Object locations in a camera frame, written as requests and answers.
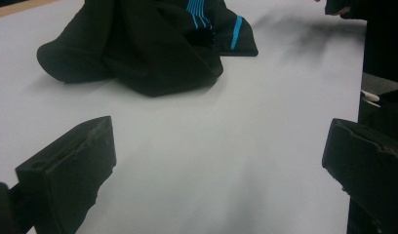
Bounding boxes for wooden table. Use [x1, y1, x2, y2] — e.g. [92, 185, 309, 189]
[0, 0, 60, 20]

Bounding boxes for black shorts with blue stripes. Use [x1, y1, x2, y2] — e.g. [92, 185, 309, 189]
[36, 0, 259, 98]

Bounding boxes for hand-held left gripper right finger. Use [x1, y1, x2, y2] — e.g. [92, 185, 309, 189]
[321, 117, 398, 234]

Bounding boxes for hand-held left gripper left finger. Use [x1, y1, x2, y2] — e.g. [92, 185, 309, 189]
[15, 115, 118, 234]

